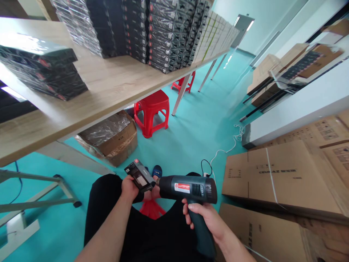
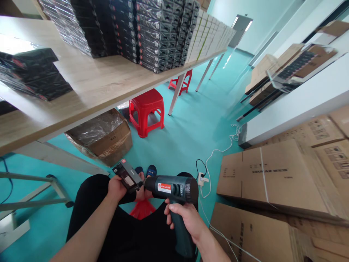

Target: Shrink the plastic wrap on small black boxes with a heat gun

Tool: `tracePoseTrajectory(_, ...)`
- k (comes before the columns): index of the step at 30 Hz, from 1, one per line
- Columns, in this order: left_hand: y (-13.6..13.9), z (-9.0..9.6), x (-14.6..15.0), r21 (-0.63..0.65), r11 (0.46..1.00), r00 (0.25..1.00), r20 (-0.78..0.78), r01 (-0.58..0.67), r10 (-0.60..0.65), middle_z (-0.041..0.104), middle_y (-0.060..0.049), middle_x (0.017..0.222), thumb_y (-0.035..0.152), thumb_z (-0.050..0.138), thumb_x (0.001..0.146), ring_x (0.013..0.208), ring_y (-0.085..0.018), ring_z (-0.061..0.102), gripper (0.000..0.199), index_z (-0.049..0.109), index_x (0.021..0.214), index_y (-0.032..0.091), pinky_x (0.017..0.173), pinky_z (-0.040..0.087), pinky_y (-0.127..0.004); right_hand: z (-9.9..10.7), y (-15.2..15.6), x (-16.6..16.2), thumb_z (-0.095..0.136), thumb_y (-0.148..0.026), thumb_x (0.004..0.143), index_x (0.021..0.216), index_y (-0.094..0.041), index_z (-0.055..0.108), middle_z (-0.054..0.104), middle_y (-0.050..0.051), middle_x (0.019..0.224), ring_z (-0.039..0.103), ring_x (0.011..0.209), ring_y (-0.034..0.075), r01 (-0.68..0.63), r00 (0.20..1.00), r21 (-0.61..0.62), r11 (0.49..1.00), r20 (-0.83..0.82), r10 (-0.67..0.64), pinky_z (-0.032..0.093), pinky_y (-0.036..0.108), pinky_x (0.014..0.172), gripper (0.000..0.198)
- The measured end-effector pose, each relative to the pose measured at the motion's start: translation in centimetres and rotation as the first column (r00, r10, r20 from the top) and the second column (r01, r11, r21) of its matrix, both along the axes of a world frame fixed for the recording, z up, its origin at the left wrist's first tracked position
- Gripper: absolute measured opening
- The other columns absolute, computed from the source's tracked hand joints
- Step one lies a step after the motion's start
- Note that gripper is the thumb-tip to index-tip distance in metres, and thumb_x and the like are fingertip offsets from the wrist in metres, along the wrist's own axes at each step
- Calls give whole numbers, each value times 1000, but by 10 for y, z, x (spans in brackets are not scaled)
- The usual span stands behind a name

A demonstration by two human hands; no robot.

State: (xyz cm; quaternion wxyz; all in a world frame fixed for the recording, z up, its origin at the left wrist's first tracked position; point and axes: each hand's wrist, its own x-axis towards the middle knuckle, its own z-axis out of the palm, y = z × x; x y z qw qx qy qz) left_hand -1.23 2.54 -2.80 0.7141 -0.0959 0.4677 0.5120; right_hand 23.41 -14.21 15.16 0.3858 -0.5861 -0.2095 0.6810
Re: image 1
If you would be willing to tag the person's right hand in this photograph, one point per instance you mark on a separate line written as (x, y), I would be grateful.
(215, 226)

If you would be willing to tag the person's left hand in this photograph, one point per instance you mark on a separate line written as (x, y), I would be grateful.
(129, 189)

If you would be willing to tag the person's left thumb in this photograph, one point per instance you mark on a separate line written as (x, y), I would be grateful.
(128, 178)

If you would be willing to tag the person's right fingers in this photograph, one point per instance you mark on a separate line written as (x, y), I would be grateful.
(187, 214)

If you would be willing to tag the person's right thumb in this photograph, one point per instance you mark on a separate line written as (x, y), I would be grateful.
(201, 208)

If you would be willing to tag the small black product box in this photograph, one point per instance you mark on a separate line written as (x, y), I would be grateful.
(141, 174)

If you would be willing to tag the dark green heat gun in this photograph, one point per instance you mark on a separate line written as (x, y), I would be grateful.
(191, 188)

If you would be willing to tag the person's feet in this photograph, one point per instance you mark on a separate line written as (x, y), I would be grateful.
(157, 171)

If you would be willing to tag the white power strip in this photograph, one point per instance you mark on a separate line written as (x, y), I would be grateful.
(207, 173)

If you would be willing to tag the red plastic stool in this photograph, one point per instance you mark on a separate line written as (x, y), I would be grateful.
(151, 105)
(188, 82)
(150, 210)

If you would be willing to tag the person's legs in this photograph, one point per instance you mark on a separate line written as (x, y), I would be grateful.
(152, 237)

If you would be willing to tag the open carton with plastic film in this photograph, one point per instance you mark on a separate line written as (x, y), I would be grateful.
(114, 139)

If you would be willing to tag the plain brown cardboard carton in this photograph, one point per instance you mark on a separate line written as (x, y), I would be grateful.
(261, 234)

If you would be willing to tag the long wooden table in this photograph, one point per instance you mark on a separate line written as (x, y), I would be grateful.
(114, 82)

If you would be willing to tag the small stack of wrapped boxes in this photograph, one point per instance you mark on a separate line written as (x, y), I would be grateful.
(46, 71)

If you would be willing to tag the white table with black legs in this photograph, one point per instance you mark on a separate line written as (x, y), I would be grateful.
(300, 109)

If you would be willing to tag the pile of printed cardboard cartons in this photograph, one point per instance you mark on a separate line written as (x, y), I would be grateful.
(324, 131)

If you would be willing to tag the large stacks of black boxes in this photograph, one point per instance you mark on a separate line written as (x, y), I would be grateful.
(152, 32)

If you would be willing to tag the stack of brown cartons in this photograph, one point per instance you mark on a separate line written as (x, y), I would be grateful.
(264, 68)

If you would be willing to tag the row of white boxes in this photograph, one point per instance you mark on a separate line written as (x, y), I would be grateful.
(215, 35)

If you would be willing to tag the open carton of black boxes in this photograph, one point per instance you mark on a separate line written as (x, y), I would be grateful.
(310, 61)

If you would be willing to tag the grey door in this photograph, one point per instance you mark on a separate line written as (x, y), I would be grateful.
(242, 27)

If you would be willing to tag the grey metal frame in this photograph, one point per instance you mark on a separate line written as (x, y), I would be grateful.
(32, 203)

